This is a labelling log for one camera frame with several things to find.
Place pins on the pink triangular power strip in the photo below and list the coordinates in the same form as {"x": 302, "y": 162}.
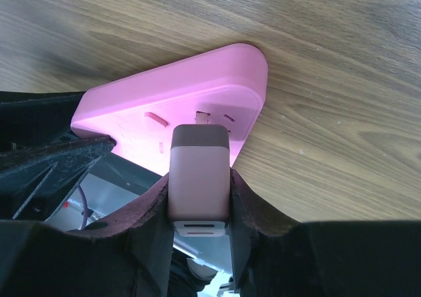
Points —
{"x": 141, "y": 111}

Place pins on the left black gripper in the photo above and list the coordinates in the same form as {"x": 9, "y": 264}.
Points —
{"x": 36, "y": 182}

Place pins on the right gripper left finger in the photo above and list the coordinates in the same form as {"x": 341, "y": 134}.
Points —
{"x": 126, "y": 253}

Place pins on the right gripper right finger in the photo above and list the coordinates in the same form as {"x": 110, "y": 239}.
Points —
{"x": 274, "y": 255}

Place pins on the small pink square adapter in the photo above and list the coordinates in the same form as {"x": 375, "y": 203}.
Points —
{"x": 199, "y": 179}

